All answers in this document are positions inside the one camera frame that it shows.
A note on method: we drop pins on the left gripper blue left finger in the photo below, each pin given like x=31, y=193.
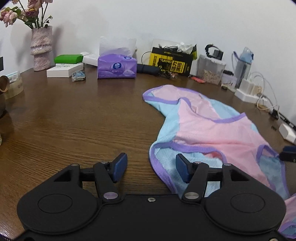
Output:
x=106, y=175

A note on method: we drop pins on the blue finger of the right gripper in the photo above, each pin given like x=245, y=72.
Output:
x=288, y=154

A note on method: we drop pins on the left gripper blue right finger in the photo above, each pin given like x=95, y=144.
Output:
x=195, y=175

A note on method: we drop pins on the pink blue purple vest garment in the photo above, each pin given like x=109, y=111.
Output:
x=206, y=130

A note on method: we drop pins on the white power strip with chargers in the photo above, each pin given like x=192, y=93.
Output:
x=251, y=92

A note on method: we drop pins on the red snack packet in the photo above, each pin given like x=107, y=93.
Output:
x=198, y=80

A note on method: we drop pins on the small blue wrapped packet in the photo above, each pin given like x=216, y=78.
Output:
x=78, y=76

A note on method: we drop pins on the blue clear water bottle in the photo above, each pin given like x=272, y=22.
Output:
x=243, y=65

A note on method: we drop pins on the clear plastic food container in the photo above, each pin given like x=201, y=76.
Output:
x=210, y=70

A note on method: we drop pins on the white flat box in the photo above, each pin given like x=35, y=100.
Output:
x=64, y=70

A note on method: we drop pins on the purple tissue pack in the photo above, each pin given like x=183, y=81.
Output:
x=116, y=58

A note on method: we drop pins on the black yellow cardboard box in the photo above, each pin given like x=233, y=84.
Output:
x=172, y=60

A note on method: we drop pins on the green box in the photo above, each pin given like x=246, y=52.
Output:
x=68, y=59

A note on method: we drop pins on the tape roll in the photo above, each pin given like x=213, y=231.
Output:
x=10, y=90

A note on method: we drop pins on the pink textured flower vase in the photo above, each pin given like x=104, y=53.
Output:
x=40, y=48

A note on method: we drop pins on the dried pink rose bouquet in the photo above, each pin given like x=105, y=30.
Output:
x=32, y=14

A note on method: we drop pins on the black mount on container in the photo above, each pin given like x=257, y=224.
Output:
x=213, y=52

